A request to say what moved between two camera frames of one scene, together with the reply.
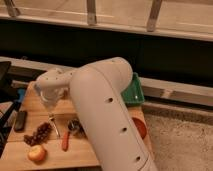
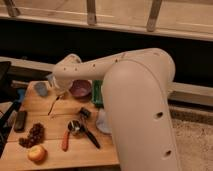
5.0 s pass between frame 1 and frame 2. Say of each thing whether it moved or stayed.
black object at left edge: stayed
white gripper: moved
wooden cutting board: stayed
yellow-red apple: stayed
